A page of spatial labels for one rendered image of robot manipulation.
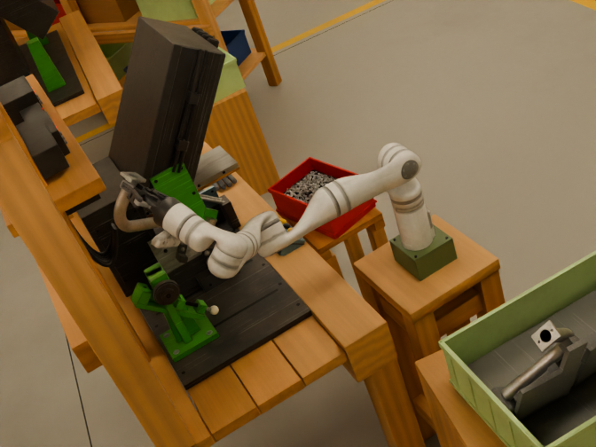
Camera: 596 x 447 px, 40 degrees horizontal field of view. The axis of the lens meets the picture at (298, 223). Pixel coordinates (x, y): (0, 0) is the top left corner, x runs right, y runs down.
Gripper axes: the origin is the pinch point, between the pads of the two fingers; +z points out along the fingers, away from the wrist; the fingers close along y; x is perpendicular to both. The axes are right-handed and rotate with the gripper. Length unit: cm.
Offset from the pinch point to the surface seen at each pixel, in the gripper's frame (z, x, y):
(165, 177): 23, 10, -47
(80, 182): 13.3, 6.3, 1.8
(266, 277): -14, 24, -65
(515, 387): -96, -3, -30
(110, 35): 248, 26, -263
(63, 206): 12.2, 12.4, 5.4
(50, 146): 23.0, 1.8, 5.3
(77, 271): -12.0, 14.4, 22.5
